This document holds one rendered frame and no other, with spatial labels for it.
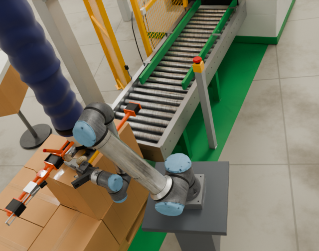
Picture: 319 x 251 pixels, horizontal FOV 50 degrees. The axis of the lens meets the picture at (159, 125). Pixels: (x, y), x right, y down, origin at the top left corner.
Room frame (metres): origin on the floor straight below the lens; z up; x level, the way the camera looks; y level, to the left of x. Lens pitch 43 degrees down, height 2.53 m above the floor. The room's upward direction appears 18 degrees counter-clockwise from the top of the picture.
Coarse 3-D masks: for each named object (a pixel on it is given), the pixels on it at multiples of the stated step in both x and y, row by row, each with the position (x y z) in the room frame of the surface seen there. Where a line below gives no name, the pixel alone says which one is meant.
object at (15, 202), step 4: (12, 200) 1.32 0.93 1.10; (16, 200) 1.31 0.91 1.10; (20, 200) 1.30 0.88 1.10; (8, 204) 1.30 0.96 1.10; (12, 204) 1.29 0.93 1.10; (16, 204) 1.28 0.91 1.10; (24, 204) 1.29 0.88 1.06; (4, 208) 1.28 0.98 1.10; (8, 208) 1.27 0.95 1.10; (12, 208) 1.26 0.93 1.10; (8, 212) 1.25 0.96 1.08; (12, 212) 1.23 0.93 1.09
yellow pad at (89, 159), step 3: (87, 150) 1.62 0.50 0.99; (90, 150) 1.64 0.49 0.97; (93, 150) 1.63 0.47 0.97; (96, 150) 1.63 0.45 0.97; (84, 153) 1.63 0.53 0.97; (87, 153) 1.60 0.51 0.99; (90, 153) 1.61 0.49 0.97; (93, 153) 1.60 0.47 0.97; (96, 153) 1.60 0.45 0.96; (87, 156) 1.60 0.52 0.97; (90, 156) 1.59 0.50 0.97; (93, 156) 1.58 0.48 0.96; (87, 159) 1.57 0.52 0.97; (90, 159) 1.56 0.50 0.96; (93, 159) 1.57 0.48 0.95; (90, 162) 1.54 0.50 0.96
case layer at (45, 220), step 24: (48, 144) 2.34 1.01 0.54; (24, 168) 2.13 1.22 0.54; (48, 192) 1.78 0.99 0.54; (144, 192) 1.74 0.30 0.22; (0, 216) 1.71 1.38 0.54; (24, 216) 1.63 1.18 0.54; (48, 216) 1.56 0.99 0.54; (72, 216) 1.49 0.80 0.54; (120, 216) 1.49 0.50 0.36; (0, 240) 1.49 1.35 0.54; (24, 240) 1.43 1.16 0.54; (48, 240) 1.36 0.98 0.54; (72, 240) 1.30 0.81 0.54; (96, 240) 1.29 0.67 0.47; (120, 240) 1.40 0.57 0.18
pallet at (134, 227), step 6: (144, 204) 1.76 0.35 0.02; (144, 210) 1.70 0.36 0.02; (138, 216) 1.66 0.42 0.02; (138, 222) 1.61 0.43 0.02; (132, 228) 1.57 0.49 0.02; (138, 228) 1.56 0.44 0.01; (126, 234) 1.46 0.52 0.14; (132, 234) 1.52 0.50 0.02; (126, 240) 1.44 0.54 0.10; (132, 240) 1.47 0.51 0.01; (120, 246) 1.38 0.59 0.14; (126, 246) 1.41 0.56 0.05
